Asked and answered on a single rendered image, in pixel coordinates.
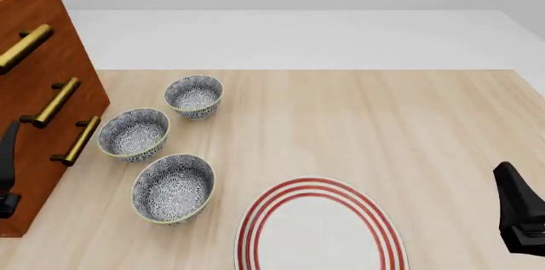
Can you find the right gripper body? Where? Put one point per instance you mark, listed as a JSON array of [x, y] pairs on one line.
[[526, 239]]

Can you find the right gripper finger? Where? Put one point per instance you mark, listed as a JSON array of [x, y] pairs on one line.
[[517, 196]]

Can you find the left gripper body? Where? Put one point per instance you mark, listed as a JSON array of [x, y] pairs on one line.
[[8, 205]]

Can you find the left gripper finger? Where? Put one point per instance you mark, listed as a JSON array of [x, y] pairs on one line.
[[8, 161]]

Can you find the wooden cabinet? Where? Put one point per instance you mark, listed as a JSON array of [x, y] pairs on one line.
[[64, 59]]

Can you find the medium blue patterned bowl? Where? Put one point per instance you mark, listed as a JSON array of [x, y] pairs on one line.
[[133, 136]]

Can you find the large blue patterned bowl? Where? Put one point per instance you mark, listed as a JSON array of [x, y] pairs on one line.
[[172, 190]]

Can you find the small blue patterned bowl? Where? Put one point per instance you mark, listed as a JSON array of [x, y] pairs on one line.
[[193, 96]]

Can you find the white plate with red rings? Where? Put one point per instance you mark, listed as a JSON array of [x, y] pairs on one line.
[[319, 235]]

